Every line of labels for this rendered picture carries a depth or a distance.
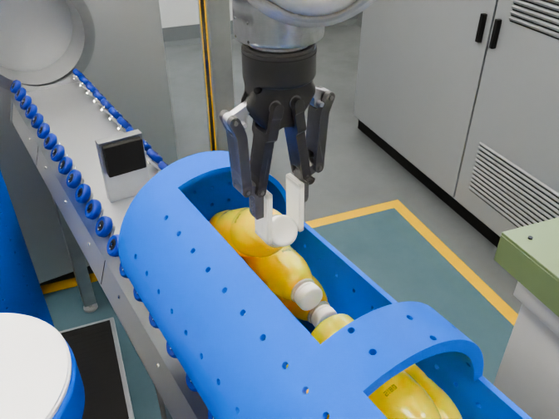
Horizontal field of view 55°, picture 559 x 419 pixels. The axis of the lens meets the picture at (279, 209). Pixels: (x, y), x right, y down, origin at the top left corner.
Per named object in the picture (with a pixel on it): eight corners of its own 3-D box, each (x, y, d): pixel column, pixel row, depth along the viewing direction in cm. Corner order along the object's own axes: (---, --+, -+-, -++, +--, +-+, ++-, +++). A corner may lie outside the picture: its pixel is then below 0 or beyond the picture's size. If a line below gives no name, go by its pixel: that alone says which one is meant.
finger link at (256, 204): (264, 180, 60) (240, 187, 59) (264, 217, 63) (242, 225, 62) (257, 174, 61) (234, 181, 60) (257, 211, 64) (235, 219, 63)
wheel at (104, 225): (109, 213, 114) (101, 210, 113) (116, 224, 111) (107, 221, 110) (99, 230, 115) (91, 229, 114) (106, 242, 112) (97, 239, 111)
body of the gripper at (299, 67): (293, 24, 58) (292, 105, 63) (223, 37, 54) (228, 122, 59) (336, 42, 53) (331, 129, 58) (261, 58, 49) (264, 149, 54)
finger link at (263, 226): (273, 194, 61) (267, 195, 61) (272, 243, 65) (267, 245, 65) (259, 182, 63) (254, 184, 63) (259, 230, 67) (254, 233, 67)
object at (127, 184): (147, 185, 132) (138, 128, 123) (153, 193, 129) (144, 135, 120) (107, 198, 128) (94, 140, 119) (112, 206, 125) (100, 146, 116)
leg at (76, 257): (96, 301, 230) (61, 174, 194) (100, 309, 226) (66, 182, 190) (81, 306, 227) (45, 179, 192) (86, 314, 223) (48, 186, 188)
